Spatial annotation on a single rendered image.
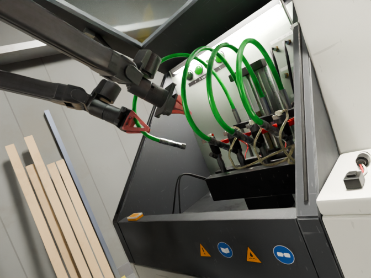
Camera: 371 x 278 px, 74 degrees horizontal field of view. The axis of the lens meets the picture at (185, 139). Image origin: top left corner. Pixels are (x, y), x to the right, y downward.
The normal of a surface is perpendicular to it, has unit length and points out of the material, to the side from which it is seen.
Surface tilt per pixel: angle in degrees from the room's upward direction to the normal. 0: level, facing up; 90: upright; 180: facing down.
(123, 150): 90
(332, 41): 76
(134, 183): 90
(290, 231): 90
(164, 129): 90
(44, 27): 120
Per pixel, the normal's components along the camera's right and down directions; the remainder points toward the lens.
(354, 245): -0.63, 0.29
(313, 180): -0.70, -0.48
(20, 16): 0.78, 0.26
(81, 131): 0.41, -0.12
